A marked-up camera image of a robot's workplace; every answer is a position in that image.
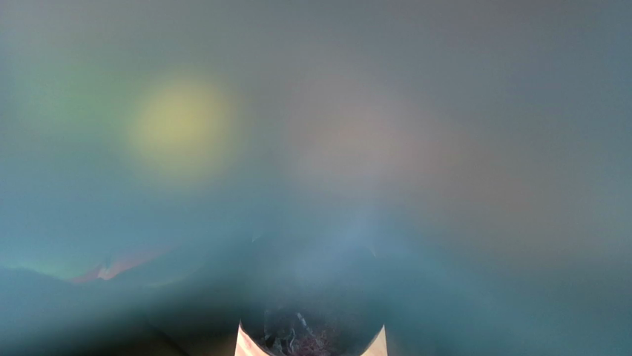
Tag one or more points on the light blue plastic bag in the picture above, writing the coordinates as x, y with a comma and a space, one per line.
458, 171

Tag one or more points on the fake dark passion fruit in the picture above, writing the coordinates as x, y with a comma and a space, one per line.
293, 331

